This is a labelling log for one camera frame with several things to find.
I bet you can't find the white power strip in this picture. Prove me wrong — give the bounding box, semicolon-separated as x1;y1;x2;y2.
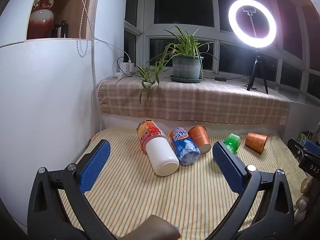
113;71;133;79

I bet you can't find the green and white box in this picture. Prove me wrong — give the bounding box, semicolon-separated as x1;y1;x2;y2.
297;130;314;146

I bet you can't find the white cabinet with niche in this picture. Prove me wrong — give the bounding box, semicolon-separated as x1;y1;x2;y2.
0;0;128;232

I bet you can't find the dark glass bottle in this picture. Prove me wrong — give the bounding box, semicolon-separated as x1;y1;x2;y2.
60;20;69;38
51;24;62;39

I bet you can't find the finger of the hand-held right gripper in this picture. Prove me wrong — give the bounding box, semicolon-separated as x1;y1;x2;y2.
287;138;312;161
304;140;320;156

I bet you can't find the white bead cord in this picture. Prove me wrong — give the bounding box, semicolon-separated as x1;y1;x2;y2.
76;0;97;58

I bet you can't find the striped yellow cloth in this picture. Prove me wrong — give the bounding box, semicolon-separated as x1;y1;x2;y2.
58;127;308;240

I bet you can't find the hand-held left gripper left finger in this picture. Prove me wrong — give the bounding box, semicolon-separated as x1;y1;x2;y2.
27;139;118;240

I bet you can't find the white bottle with orange label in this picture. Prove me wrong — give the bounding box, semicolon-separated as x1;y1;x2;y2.
136;120;180;176

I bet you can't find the green plastic bottle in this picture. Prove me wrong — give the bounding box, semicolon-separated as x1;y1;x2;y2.
223;133;241;155

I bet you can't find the white window frame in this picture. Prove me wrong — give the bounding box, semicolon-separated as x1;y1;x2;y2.
123;0;320;93

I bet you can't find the orange paper cup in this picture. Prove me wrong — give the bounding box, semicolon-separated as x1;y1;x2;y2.
245;132;268;154
188;125;212;154

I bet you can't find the spider plant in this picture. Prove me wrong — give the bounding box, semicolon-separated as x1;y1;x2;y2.
116;25;218;105

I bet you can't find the green flower pot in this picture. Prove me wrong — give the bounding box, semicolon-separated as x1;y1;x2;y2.
172;55;203;79

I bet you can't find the green pot saucer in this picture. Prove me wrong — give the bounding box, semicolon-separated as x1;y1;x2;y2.
170;74;204;84

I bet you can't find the blue soda can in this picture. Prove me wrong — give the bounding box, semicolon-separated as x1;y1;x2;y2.
169;127;201;166

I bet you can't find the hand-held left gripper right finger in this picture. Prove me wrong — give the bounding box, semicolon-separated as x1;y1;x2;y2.
205;141;301;240

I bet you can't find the plaid windowsill cloth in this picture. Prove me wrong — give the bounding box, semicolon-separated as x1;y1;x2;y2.
98;73;291;126

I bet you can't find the brown rounded object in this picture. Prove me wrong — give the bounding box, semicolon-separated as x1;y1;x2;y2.
124;215;181;240

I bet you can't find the black tripod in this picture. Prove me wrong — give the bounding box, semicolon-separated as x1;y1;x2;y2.
246;48;269;95

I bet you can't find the person's right hand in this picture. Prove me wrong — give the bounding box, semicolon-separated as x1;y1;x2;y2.
294;176;314;227

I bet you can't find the red and white vase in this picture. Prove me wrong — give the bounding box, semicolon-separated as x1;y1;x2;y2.
27;0;60;40

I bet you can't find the ring light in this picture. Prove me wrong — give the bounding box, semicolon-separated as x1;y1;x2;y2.
228;0;277;49

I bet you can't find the white cable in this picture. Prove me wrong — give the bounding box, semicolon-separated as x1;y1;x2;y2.
71;0;130;61

